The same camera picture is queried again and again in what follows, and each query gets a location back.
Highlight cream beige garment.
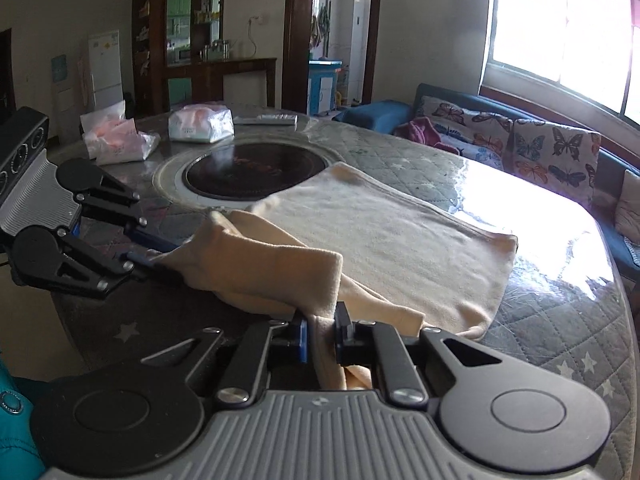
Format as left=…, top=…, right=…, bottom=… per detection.
left=157, top=162, right=518, bottom=390

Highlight clear plastic bag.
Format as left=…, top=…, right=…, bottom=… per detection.
left=80, top=100, right=160, bottom=166

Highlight pink tissue pack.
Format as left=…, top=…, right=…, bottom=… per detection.
left=168, top=103, right=234, bottom=144

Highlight white refrigerator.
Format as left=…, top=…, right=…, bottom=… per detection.
left=88, top=30, right=122, bottom=110

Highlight round black induction cooktop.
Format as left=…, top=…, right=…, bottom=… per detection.
left=182, top=142, right=329, bottom=202

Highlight dark wooden cabinet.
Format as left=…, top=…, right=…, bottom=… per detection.
left=128, top=0, right=277, bottom=118

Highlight grey remote control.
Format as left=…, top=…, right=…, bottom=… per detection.
left=233, top=114, right=297, bottom=127

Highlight teal jacket sleeve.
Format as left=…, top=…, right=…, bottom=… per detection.
left=0, top=364, right=46, bottom=480

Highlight magenta cloth on sofa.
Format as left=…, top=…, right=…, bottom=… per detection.
left=393, top=117, right=460, bottom=155

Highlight blue corner sofa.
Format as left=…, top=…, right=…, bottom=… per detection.
left=333, top=84, right=639, bottom=283

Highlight small butterfly cushion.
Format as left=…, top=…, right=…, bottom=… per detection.
left=416, top=96, right=513, bottom=170

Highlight blue white storage cabinet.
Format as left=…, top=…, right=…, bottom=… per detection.
left=307, top=60, right=343, bottom=116

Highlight large butterfly cushion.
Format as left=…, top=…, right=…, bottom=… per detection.
left=511, top=119, right=601, bottom=208

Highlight plain beige cushion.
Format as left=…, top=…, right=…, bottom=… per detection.
left=615, top=170, right=640, bottom=245

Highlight dark wooden door frame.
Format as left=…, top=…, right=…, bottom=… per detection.
left=281, top=0, right=381, bottom=115

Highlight window with frame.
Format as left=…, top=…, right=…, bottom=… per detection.
left=478, top=0, right=640, bottom=126

